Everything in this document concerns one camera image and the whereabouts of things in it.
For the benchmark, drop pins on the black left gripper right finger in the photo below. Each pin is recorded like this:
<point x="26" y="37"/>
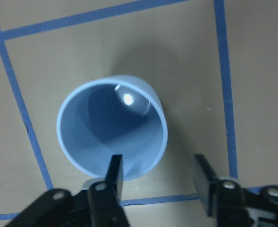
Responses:
<point x="222" y="198"/>

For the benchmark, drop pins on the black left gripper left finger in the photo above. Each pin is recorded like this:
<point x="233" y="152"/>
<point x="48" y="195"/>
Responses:
<point x="104" y="197"/>

